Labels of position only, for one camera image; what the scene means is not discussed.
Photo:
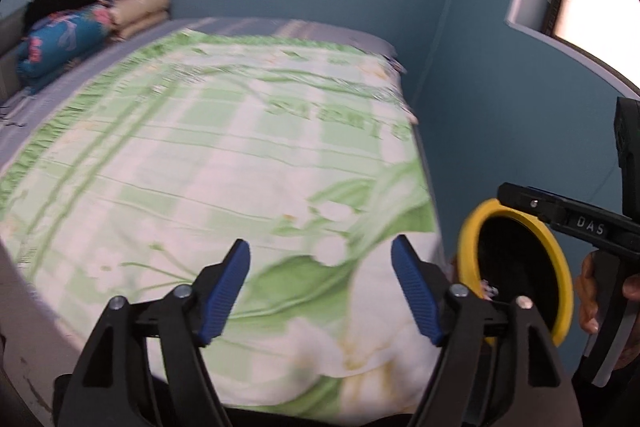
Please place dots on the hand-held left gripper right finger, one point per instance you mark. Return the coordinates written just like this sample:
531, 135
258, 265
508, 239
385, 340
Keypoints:
415, 292

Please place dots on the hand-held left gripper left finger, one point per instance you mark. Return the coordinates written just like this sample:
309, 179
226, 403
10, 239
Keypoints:
225, 292

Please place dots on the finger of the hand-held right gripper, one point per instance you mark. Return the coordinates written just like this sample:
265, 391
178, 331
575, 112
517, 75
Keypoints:
520, 197

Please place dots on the yellow trash bin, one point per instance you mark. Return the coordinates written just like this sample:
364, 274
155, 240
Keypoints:
555, 252

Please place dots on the person's right forearm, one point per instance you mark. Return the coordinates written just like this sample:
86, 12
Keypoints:
617, 404

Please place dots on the person's right hand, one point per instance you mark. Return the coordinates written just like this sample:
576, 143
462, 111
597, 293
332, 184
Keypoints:
588, 292

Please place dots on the grey upholstered bed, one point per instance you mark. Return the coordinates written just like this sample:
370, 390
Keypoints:
30, 317

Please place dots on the grey striped bed sheet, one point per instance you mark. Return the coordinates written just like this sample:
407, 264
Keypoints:
300, 27

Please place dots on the beige pillows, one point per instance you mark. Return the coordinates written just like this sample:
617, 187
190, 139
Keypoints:
140, 12

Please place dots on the blue floral folded quilt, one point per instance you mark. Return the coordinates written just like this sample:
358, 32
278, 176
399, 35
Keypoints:
60, 42

